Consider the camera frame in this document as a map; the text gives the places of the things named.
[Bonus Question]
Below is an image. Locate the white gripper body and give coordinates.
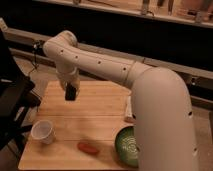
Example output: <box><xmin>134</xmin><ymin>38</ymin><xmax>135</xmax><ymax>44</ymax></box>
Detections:
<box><xmin>57</xmin><ymin>69</ymin><xmax>80</xmax><ymax>90</ymax></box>

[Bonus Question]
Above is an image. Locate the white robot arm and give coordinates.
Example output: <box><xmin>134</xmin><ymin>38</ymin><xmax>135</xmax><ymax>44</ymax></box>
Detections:
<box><xmin>43</xmin><ymin>30</ymin><xmax>199</xmax><ymax>171</ymax></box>

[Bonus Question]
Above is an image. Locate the green ceramic plate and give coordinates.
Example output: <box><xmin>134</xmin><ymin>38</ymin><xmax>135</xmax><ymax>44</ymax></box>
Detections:
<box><xmin>114</xmin><ymin>126</ymin><xmax>138</xmax><ymax>168</ymax></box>

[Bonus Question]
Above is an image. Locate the black office chair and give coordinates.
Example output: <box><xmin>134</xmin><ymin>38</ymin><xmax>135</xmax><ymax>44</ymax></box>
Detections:
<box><xmin>0</xmin><ymin>29</ymin><xmax>41</xmax><ymax>152</ymax></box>

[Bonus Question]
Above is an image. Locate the orange carrot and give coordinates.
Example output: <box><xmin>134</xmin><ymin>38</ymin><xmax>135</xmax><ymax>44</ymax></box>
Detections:
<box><xmin>77</xmin><ymin>142</ymin><xmax>99</xmax><ymax>155</ymax></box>

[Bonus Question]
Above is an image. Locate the black cable with plug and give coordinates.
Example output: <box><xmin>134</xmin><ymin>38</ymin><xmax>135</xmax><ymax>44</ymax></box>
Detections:
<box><xmin>27</xmin><ymin>40</ymin><xmax>44</xmax><ymax>78</ymax></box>

